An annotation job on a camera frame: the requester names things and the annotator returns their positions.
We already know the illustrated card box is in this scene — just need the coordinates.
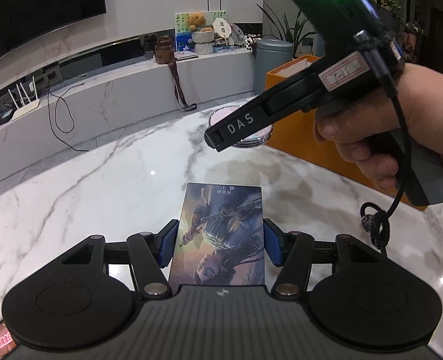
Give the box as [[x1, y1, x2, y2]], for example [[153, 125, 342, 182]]
[[169, 183, 265, 292]]

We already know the person right hand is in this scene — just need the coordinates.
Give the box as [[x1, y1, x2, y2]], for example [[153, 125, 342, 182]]
[[313, 62, 443, 192]]

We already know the green leafy potted plant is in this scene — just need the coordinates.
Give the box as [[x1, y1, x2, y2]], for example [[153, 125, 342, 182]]
[[257, 2, 317, 58]]

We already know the grey round trash bin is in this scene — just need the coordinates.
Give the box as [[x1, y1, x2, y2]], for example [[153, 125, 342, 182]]
[[252, 38, 294, 95]]

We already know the orange white open box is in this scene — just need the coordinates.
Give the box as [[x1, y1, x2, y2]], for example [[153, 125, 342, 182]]
[[264, 53, 429, 211]]

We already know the pink round powder compact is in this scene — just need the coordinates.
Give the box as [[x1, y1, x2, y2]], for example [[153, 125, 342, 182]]
[[208, 106, 274, 149]]

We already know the white round paper fan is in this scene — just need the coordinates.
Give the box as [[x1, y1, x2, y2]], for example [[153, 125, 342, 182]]
[[212, 17, 232, 44]]

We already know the white marble tv console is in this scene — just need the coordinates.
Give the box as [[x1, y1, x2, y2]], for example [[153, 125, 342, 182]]
[[0, 49, 254, 181]]

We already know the smartphone with lit screen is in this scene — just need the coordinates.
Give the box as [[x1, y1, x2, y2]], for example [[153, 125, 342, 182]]
[[0, 320, 17, 359]]

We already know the teddy bear plush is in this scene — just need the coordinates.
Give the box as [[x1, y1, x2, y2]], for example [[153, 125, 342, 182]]
[[186, 11, 206, 32]]

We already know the white wifi router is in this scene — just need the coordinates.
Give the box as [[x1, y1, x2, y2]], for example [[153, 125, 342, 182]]
[[7, 77, 40, 120]]

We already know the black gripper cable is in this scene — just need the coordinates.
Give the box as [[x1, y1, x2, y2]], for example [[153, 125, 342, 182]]
[[352, 29, 413, 258]]

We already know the brown leather camera bag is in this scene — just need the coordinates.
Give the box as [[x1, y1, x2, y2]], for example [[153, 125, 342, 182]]
[[155, 36, 197, 111]]

